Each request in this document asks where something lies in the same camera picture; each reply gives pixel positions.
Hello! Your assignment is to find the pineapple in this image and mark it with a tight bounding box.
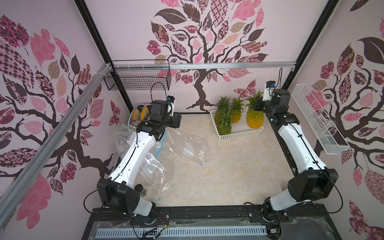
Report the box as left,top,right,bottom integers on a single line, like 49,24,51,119
246,91,264,129
215,97,230,125
217,112,233,136
230,97,244,124

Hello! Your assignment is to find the zip-top bag clear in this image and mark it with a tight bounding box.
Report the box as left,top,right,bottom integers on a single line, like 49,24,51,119
148,131,175,163
167,128,211,167
112,124,136,160
135,150,177,202

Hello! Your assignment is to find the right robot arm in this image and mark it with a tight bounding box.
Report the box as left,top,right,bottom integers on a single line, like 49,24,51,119
251,89,339,215

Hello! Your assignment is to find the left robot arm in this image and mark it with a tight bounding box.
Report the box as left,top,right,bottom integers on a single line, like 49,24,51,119
97,96,181,219

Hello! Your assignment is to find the white plastic basket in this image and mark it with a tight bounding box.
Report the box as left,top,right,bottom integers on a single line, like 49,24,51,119
210,107,264,141

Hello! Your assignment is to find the right bread slice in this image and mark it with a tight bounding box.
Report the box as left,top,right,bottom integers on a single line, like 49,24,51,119
141,106,151,120

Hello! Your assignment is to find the bread slice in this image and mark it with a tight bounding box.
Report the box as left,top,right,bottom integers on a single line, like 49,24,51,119
141,106,151,120
132,109,141,121

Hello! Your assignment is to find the left bread slice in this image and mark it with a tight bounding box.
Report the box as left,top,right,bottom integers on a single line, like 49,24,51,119
132,109,141,121

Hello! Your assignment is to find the silver toaster mint side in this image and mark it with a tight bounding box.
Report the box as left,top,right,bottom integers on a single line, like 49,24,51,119
127,103,152,131

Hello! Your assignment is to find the dark lidded spice jar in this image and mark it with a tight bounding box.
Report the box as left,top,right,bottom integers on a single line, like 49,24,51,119
134,184,147,197

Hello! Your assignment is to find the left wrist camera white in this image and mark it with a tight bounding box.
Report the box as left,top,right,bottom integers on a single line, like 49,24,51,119
166,96,175,117

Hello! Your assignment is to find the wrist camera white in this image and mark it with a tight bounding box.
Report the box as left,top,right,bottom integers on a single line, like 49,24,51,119
263,81,276,102
166,96,175,117

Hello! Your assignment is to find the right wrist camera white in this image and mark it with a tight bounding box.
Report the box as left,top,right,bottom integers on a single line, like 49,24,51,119
263,81,276,102

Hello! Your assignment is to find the black wire wall basket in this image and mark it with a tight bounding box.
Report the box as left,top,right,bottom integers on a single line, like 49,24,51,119
104,59,172,91

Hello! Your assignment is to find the aluminium frame bar back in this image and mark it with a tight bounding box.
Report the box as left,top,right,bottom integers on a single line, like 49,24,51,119
114,61,297,70

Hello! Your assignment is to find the aluminium frame bar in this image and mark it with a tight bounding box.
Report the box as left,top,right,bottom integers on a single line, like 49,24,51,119
114,61,297,70
1,63,112,228

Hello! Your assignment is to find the white wire wall shelf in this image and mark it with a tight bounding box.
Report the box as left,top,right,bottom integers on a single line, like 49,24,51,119
291,84,350,155

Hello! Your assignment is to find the white slotted cable duct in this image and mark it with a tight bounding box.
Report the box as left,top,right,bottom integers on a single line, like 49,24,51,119
93,226,268,240

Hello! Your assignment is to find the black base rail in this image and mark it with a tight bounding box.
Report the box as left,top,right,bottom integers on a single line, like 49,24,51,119
82,204,341,240

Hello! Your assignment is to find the aluminium frame bar left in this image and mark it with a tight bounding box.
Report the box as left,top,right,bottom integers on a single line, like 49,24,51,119
1,63,112,228

